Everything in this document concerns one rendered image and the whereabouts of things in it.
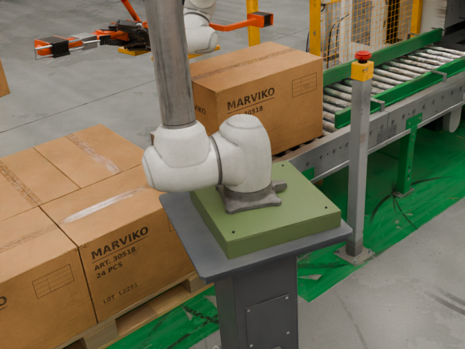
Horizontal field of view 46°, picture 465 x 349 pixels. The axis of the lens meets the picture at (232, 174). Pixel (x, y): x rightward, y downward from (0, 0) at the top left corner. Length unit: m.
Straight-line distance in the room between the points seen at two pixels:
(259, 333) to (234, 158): 0.68
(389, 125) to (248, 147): 1.47
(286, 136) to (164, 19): 1.23
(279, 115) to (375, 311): 0.97
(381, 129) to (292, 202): 1.26
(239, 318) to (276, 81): 1.07
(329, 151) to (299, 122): 0.20
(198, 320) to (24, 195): 0.96
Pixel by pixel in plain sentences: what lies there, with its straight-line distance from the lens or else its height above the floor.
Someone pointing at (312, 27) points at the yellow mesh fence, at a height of 0.86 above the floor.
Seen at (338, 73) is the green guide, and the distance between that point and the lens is 3.43.
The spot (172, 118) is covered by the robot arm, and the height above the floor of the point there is 1.14.
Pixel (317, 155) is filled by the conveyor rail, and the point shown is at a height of 0.54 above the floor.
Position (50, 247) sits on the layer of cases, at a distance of 2.20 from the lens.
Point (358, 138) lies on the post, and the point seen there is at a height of 0.67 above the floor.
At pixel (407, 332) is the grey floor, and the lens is 2.49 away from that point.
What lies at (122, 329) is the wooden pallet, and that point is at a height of 0.02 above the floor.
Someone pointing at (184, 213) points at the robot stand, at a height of 0.75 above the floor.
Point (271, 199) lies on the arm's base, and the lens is 1.72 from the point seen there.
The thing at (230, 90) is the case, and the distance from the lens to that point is 2.31.
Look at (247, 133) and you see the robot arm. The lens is 1.61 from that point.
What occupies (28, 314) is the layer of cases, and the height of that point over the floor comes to 0.36.
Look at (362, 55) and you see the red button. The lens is 2.34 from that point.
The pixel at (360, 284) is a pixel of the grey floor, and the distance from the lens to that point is 2.68.
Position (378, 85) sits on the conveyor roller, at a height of 0.54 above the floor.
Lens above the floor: 1.76
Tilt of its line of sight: 30 degrees down
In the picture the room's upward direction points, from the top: 5 degrees counter-clockwise
